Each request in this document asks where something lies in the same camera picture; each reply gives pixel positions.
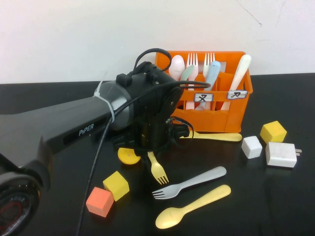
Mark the white paper label knife character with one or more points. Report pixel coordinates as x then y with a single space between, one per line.
237 95

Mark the white foam cube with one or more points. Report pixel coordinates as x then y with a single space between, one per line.
251 147

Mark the orange plastic cutlery holder crate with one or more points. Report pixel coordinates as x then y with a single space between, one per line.
233 118

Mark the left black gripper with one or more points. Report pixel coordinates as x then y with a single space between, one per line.
152 135

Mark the orange foam cube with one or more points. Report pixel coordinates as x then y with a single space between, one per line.
98 201

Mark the yellow foam cube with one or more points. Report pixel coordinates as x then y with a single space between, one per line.
118 184
273 132

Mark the pale pink plastic spoon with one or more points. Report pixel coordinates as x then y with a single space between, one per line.
176 64

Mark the yellow plastic fork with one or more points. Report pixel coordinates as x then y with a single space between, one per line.
156 169

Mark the white zip tie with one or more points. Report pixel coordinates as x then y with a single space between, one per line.
105 103

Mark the pale pink plastic fork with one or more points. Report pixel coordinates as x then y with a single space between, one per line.
190 104

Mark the cream white plastic fork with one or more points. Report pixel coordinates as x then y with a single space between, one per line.
207 67

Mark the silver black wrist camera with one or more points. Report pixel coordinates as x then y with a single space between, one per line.
180 130

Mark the white charger plug adapter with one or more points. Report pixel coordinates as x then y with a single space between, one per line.
280 155

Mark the yellow plastic knife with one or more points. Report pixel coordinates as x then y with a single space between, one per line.
216 136

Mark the grey plastic fork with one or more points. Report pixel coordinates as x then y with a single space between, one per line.
197 179

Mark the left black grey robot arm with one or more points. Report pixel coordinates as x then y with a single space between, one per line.
61 123

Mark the yellow round duck toy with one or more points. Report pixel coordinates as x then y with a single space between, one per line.
128 157

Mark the yellow plastic spoon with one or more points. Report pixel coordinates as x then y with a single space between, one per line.
169 218

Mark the white plastic knife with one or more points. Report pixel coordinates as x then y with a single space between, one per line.
240 71

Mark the white paper label fork character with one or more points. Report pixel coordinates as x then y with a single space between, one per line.
203 97

